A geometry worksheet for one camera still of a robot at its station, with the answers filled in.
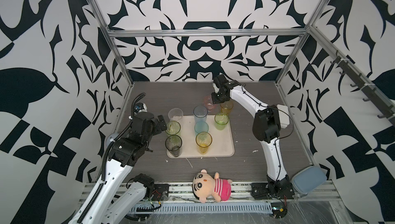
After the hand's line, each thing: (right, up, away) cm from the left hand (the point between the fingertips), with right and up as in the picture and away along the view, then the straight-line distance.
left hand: (152, 117), depth 72 cm
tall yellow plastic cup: (+24, -13, +10) cm, 29 cm away
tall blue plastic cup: (+22, 0, +15) cm, 27 cm away
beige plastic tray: (+35, -18, +18) cm, 43 cm away
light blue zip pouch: (+75, -31, +5) cm, 81 cm away
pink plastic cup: (+28, +5, +30) cm, 41 cm away
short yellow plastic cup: (+40, +3, +31) cm, 50 cm away
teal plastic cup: (+23, -8, +20) cm, 32 cm away
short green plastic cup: (+35, -5, +25) cm, 43 cm away
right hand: (+32, +10, +27) cm, 43 cm away
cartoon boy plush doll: (+24, -31, -2) cm, 39 cm away
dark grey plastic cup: (+8, -15, +8) cm, 19 cm away
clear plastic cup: (+8, 0, +15) cm, 18 cm away
